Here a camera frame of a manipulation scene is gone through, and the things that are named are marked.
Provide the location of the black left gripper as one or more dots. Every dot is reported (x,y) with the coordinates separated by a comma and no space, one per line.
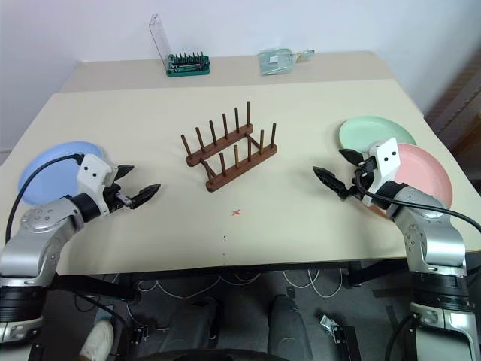
(118,200)

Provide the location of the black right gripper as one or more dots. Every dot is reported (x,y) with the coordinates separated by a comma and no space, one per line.
(369,164)

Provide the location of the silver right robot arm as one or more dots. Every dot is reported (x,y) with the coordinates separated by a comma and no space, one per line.
(436,240)

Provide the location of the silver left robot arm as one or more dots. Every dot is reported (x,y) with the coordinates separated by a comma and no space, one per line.
(41,240)

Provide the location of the wooden dish rack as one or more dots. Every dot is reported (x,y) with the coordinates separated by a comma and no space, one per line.
(246,164)

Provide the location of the green plate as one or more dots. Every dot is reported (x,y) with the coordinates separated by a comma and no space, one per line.
(376,129)

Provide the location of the pink-red plate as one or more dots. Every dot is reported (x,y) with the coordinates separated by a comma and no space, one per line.
(424,175)

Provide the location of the blue plate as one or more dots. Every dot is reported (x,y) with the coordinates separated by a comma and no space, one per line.
(45,167)

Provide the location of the green screwdriver bit case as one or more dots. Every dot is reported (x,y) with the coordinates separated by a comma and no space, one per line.
(188,69)

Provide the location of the white shoe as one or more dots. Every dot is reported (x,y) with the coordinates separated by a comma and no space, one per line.
(98,338)

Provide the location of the metal caster wheel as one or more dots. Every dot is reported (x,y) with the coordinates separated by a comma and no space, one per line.
(336,331)

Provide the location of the dark rounded robot foot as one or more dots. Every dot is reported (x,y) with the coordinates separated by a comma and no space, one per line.
(289,327)

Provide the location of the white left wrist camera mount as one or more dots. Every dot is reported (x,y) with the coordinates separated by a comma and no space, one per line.
(92,172)

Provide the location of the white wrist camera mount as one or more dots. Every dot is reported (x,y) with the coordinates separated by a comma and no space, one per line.
(92,172)
(387,156)

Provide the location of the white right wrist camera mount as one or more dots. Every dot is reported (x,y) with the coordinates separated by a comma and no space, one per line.
(387,156)

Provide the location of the black table frame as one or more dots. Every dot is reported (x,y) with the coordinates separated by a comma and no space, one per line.
(94,286)

